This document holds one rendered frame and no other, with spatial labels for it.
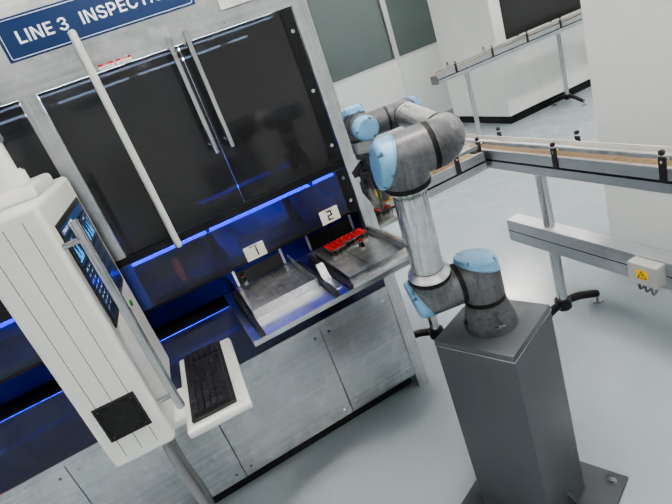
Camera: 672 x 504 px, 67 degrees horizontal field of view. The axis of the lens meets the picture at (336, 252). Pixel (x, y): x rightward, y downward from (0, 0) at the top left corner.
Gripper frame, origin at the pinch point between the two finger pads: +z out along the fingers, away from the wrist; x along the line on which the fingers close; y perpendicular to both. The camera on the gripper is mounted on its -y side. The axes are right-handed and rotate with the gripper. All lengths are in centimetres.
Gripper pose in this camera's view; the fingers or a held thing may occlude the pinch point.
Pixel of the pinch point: (379, 205)
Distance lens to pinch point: 177.8
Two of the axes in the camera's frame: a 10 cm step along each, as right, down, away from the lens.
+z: 3.2, 8.7, 3.8
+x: 8.6, -4.4, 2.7
